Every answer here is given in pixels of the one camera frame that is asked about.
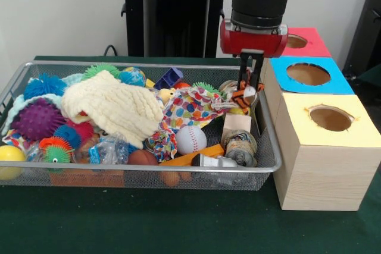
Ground white baseball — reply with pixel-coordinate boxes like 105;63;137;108
175;125;208;156

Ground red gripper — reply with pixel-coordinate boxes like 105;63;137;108
219;18;289;87

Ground plain wooden cube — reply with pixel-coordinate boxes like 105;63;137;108
221;113;253;139

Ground tiger plush toy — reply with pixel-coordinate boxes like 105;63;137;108
230;69;266;115

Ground black cable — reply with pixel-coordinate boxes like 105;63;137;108
103;45;129;57

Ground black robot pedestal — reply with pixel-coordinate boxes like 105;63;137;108
114;0;236;58

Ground black chair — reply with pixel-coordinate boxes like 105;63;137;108
342;0;381;73

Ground crushed drink can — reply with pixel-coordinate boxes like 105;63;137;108
222;130;258;168

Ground shallow mesh bin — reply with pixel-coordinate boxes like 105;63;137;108
0;60;283;192

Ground blue building block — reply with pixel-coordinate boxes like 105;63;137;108
153;67;185;90

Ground purple spiky ball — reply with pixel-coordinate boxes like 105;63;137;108
11;98;68;142

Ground wooden box with three holes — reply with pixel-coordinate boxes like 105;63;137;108
252;27;381;212

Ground cream knitted cloth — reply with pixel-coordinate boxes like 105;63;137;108
61;69;164;149

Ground polka dot cloth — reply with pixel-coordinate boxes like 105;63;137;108
159;86;239;131

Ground blue puffer ball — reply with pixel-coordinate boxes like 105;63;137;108
23;73;68;100

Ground globe print ball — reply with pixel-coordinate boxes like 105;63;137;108
118;66;147;87

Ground yellow smooth ball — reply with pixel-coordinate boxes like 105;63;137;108
0;145;27;181

